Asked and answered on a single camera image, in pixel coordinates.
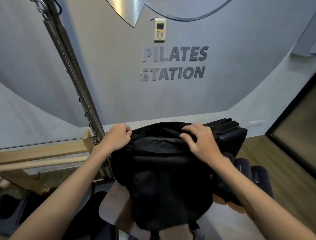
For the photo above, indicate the person's right hand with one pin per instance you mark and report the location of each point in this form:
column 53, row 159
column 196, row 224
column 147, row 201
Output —
column 205, row 146

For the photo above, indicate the person's left hand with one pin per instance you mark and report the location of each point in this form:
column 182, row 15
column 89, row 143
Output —
column 116, row 138

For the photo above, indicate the dark navy towel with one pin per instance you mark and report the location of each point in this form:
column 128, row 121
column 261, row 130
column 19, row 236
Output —
column 261, row 180
column 227, row 157
column 243, row 169

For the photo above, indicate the black printed backpack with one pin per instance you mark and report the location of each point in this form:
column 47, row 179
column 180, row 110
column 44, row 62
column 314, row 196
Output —
column 163, row 178

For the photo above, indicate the person's left forearm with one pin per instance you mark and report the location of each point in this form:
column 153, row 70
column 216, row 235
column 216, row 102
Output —
column 59, row 197

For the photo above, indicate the person's right forearm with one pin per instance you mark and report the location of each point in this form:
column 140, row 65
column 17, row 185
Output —
column 266, row 205

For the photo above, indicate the black padded box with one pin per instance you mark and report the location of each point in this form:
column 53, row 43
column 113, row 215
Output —
column 234, row 143

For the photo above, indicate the brown wooden side table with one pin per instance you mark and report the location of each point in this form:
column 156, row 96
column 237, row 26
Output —
column 111, row 207

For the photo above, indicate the chrome tower pole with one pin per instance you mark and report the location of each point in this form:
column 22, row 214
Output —
column 74, row 71

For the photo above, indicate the wooden tower frame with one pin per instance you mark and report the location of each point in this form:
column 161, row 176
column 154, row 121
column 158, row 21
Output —
column 44, row 152

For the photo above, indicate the grey wall letters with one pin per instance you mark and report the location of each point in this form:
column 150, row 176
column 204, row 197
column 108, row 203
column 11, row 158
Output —
column 175, row 64

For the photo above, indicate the brown blind with black frame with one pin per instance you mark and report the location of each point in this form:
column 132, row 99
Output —
column 296, row 136

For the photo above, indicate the metal wall logo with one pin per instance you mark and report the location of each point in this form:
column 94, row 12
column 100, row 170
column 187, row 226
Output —
column 123, row 10

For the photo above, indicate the grey wall cabinet box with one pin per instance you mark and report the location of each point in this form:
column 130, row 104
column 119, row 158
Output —
column 306, row 39

